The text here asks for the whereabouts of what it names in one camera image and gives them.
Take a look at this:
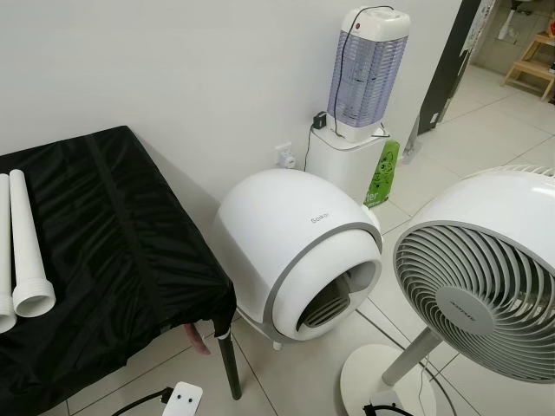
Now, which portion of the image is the wooden step stool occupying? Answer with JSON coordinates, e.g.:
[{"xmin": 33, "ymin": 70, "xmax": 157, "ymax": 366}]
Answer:
[{"xmin": 503, "ymin": 33, "xmax": 555, "ymax": 103}]

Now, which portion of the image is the green printed bag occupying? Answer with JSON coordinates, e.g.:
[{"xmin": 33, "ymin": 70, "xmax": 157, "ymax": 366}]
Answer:
[{"xmin": 364, "ymin": 139, "xmax": 401, "ymax": 209}]

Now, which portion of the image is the black standing panel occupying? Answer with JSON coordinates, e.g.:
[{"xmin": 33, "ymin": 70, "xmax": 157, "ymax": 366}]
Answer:
[{"xmin": 403, "ymin": 0, "xmax": 495, "ymax": 163}]

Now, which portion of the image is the white square cabinet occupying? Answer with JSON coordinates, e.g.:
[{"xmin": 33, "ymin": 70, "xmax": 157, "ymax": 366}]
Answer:
[{"xmin": 305, "ymin": 124, "xmax": 391, "ymax": 209}]

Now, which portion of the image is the white insect zapper lamp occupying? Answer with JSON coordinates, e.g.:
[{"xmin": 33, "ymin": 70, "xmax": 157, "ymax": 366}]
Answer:
[{"xmin": 329, "ymin": 5, "xmax": 411, "ymax": 142}]

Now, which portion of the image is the white dome appliance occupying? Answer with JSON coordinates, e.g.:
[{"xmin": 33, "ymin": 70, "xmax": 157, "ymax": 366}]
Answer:
[{"xmin": 211, "ymin": 168, "xmax": 383, "ymax": 351}]

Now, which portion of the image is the black metal table leg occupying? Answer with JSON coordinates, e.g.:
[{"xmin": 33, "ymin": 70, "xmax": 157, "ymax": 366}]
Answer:
[{"xmin": 215, "ymin": 334, "xmax": 243, "ymax": 401}]

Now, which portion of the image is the pink plastic stool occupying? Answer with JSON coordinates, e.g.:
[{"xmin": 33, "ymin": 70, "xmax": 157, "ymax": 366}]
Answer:
[{"xmin": 188, "ymin": 325, "xmax": 212, "ymax": 356}]

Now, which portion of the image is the white plastic table leg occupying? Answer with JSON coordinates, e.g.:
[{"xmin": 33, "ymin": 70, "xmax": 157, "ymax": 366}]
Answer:
[
  {"xmin": 0, "ymin": 173, "xmax": 18, "ymax": 335},
  {"xmin": 9, "ymin": 170, "xmax": 56, "ymax": 318}
]

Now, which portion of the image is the white pedestal fan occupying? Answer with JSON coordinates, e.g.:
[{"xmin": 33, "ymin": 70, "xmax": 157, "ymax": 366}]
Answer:
[{"xmin": 340, "ymin": 165, "xmax": 555, "ymax": 416}]

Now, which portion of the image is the white wall socket plug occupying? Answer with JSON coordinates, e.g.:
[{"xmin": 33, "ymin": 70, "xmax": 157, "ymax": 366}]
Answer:
[{"xmin": 275, "ymin": 143, "xmax": 297, "ymax": 169}]

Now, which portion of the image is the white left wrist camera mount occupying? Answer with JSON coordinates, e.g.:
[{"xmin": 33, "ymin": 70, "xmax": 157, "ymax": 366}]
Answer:
[{"xmin": 163, "ymin": 381, "xmax": 204, "ymax": 416}]

